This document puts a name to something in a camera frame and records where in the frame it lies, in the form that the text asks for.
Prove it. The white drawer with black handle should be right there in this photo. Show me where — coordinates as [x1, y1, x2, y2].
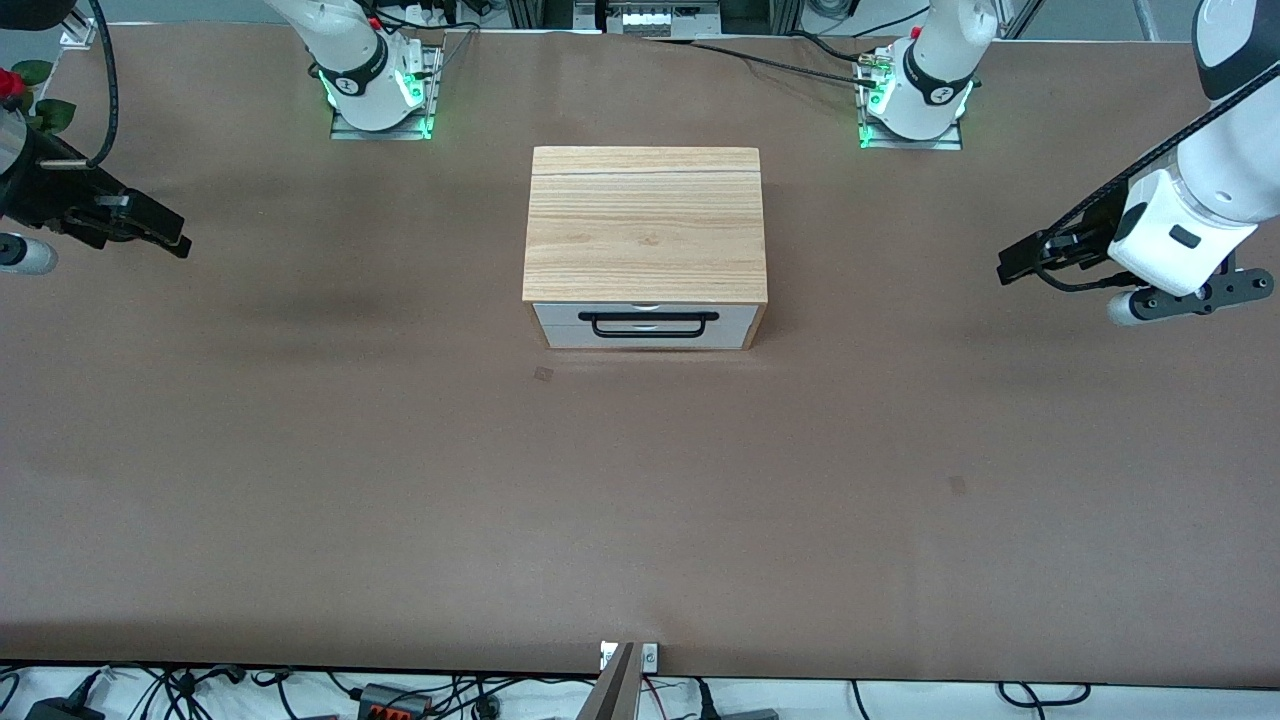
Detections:
[533, 303, 758, 340]

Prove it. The light wooden drawer cabinet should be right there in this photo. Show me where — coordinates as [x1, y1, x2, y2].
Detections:
[522, 146, 769, 351]

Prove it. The red rose with leaves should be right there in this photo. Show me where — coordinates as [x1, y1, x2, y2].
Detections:
[0, 60, 77, 137]

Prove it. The white power strip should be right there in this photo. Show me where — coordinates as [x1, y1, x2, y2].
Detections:
[598, 0, 723, 37]

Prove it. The red and black connector block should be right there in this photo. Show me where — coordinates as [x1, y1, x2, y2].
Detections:
[357, 684, 433, 720]

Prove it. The wooden strip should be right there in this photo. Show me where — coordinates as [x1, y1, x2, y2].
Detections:
[577, 642, 638, 720]

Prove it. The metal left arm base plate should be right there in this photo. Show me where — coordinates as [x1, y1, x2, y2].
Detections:
[858, 45, 964, 151]

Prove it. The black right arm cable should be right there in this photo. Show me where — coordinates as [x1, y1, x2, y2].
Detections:
[86, 0, 120, 168]

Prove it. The black left camera mount plate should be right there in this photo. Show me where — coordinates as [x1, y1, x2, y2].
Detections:
[1130, 266, 1277, 322]

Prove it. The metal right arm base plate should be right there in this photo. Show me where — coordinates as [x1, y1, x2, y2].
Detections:
[330, 42, 439, 141]

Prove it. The short black table cable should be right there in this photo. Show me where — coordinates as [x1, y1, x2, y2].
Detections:
[790, 32, 867, 64]

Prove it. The long black table cable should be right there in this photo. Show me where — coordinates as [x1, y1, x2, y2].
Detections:
[645, 38, 883, 89]

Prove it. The looped black floor cable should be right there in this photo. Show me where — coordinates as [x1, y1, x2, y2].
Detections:
[997, 682, 1093, 708]

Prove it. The aluminium frame rack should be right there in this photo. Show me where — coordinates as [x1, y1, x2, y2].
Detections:
[505, 0, 803, 37]

